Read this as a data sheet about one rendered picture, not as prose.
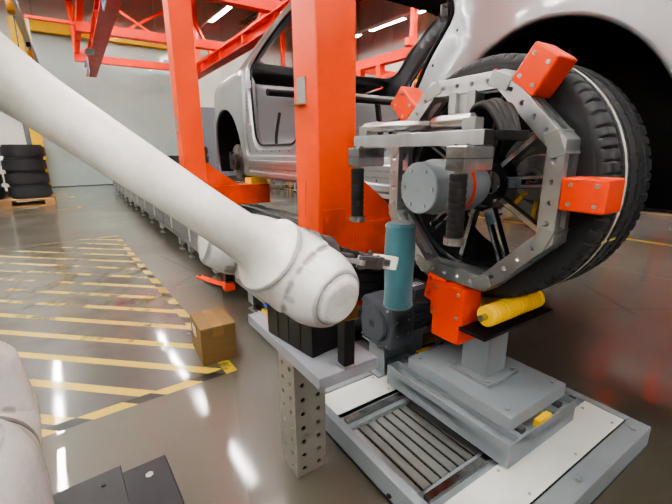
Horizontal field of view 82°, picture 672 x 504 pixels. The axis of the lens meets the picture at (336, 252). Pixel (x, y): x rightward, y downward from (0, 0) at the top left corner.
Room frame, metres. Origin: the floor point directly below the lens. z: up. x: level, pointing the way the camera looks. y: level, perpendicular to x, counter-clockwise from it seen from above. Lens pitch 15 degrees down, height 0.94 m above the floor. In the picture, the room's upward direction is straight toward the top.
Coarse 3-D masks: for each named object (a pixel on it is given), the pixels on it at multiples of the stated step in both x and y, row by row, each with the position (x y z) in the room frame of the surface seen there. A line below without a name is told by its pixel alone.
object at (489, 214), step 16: (496, 96) 1.15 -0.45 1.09; (496, 144) 1.07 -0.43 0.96; (528, 144) 1.00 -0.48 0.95; (416, 160) 1.29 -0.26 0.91; (496, 160) 1.07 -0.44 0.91; (512, 160) 1.03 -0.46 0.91; (512, 176) 1.02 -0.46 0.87; (528, 176) 0.99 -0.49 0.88; (496, 192) 1.10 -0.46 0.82; (512, 192) 1.06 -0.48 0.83; (480, 208) 1.10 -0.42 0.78; (496, 208) 1.07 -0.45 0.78; (512, 208) 1.02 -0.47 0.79; (432, 224) 1.25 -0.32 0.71; (464, 224) 1.33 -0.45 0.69; (496, 224) 1.05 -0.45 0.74; (528, 224) 0.97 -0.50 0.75; (432, 240) 1.22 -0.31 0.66; (480, 240) 1.29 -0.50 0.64; (496, 240) 1.05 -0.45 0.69; (448, 256) 1.16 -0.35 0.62; (464, 256) 1.14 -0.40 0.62; (480, 256) 1.17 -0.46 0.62; (496, 256) 1.04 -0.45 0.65
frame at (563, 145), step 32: (448, 96) 1.10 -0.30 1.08; (512, 96) 0.93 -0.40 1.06; (544, 128) 0.86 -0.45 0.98; (576, 160) 0.85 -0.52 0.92; (544, 192) 0.85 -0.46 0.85; (416, 224) 1.22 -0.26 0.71; (544, 224) 0.84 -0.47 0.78; (416, 256) 1.16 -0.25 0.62; (512, 256) 0.89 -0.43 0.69; (480, 288) 0.96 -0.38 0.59
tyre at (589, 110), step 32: (480, 64) 1.10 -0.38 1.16; (512, 64) 1.03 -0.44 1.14; (576, 96) 0.89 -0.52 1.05; (608, 96) 0.93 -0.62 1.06; (576, 128) 0.88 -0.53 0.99; (608, 128) 0.85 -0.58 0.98; (640, 128) 0.94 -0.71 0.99; (608, 160) 0.83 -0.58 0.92; (640, 160) 0.90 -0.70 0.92; (640, 192) 0.91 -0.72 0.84; (576, 224) 0.86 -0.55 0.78; (608, 224) 0.85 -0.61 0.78; (544, 256) 0.91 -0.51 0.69; (576, 256) 0.85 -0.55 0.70; (608, 256) 0.99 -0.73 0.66; (512, 288) 0.97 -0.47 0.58; (544, 288) 0.92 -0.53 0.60
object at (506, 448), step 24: (408, 384) 1.19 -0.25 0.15; (432, 384) 1.17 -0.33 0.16; (432, 408) 1.10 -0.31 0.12; (456, 408) 1.06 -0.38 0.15; (552, 408) 1.03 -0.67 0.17; (456, 432) 1.01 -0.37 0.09; (480, 432) 0.94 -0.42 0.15; (504, 432) 0.94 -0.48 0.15; (528, 432) 0.92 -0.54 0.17; (552, 432) 1.00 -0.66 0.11; (504, 456) 0.88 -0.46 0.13
